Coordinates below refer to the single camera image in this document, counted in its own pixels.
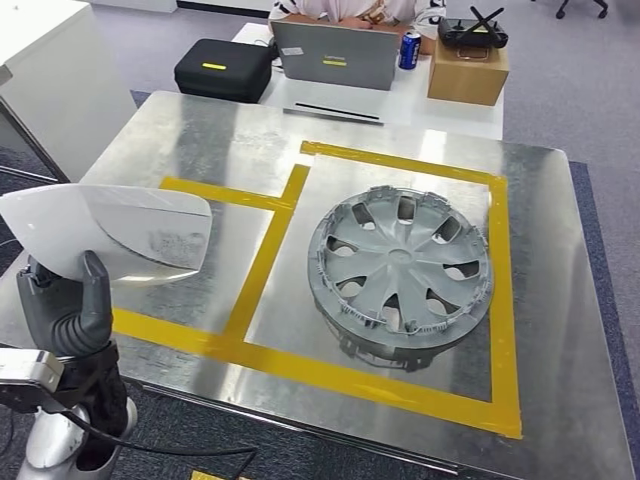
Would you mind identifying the white desk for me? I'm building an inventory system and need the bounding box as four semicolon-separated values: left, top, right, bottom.
232;21;505;142

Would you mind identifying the flat silver device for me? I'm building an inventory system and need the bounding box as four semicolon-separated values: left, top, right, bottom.
282;100;386;126

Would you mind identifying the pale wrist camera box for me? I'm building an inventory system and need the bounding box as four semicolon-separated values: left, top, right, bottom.
0;347;65;415

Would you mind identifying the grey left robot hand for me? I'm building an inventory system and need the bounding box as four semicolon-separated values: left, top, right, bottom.
16;250;113;359

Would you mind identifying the person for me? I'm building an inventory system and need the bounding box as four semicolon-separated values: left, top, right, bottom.
267;0;448;56

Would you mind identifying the blue drink can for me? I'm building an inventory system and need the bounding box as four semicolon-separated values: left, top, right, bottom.
398;30;423;72

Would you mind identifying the black remote controller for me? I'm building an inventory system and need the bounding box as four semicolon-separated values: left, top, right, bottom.
437;5;509;50

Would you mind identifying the grey wheel hubcap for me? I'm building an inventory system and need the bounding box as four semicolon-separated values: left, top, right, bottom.
306;185;495;372

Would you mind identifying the brown cardboard box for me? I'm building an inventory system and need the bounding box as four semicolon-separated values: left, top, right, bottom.
427;36;510;107

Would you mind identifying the grey laptop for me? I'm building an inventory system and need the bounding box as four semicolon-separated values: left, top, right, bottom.
269;19;401;92

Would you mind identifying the steel workbench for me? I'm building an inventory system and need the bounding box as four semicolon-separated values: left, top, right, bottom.
0;90;637;480

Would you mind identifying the black camera cable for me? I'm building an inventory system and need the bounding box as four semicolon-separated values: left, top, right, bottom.
0;397;258;480

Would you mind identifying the black zip case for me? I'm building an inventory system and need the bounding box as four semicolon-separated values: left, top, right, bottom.
174;38;275;105

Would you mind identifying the white curved plastic part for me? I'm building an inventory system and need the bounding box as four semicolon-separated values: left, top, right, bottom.
0;183;214;287

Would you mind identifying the black office chair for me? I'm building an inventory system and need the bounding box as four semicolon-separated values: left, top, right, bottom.
555;0;610;20

